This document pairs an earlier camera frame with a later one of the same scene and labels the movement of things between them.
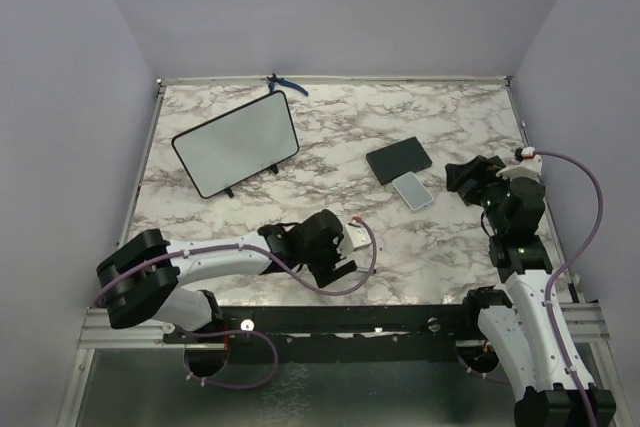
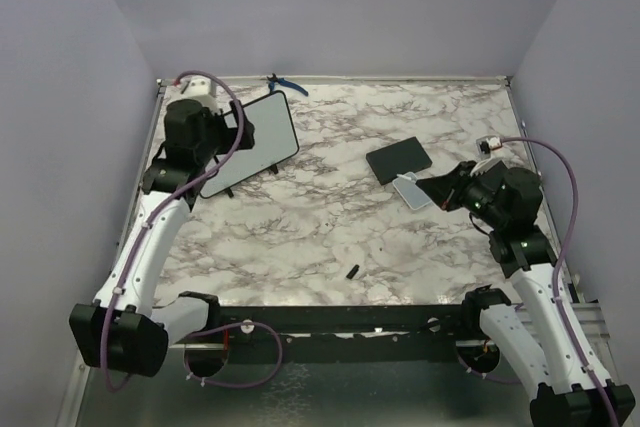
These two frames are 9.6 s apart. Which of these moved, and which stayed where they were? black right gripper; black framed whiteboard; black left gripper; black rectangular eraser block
Moved: black left gripper
Stayed: black rectangular eraser block; black framed whiteboard; black right gripper
